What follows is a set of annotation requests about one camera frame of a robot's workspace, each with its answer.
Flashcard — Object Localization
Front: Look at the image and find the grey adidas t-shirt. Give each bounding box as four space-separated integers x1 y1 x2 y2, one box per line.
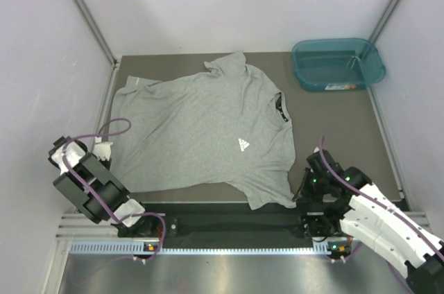
111 53 296 209

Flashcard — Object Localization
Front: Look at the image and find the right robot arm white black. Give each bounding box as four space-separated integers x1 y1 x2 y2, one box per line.
294 150 443 293

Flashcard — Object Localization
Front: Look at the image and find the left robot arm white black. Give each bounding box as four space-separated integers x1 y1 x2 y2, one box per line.
49 137 157 236

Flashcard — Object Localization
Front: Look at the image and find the teal plastic bin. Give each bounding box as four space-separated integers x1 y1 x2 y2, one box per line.
291 38 386 92

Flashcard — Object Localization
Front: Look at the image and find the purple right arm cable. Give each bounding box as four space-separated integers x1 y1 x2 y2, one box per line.
318 134 444 294

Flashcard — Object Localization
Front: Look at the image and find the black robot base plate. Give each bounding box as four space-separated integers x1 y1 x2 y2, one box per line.
117 202 351 249

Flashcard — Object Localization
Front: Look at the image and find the slotted grey cable duct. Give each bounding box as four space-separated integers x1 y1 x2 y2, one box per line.
69 241 351 255

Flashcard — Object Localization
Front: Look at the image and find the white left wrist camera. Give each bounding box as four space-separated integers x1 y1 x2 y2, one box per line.
92 137 113 162

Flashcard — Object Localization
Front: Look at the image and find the right aluminium frame post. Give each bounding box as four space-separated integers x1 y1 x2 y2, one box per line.
367 0 426 44

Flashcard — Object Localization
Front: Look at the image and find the aluminium frame post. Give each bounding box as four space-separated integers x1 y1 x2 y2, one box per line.
73 0 117 66
367 0 426 44

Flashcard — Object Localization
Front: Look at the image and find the aluminium front rail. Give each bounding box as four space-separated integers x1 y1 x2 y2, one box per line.
55 212 434 239

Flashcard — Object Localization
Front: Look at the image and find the left aluminium frame post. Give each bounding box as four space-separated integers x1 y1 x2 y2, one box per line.
73 0 117 66

